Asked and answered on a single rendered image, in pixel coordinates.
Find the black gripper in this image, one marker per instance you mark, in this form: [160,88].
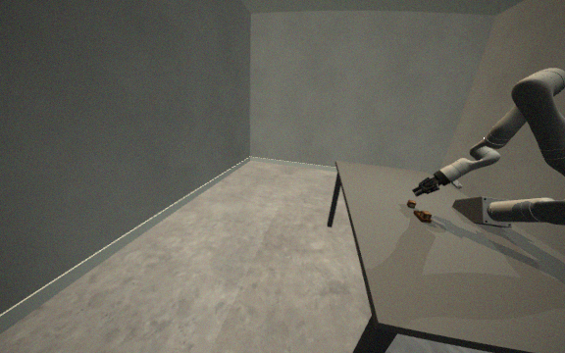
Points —
[431,184]

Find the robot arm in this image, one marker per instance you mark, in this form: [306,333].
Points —
[533,96]

